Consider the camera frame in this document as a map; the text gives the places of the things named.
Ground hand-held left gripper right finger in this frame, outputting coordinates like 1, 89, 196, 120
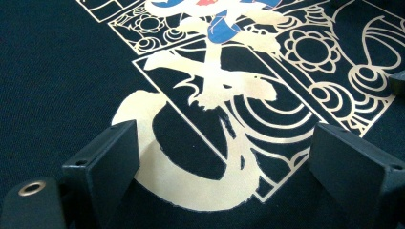
308, 122, 405, 229

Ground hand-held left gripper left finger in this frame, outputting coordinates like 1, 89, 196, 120
61, 119, 140, 229

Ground black printed t-shirt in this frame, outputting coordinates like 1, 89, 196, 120
0, 0, 405, 229

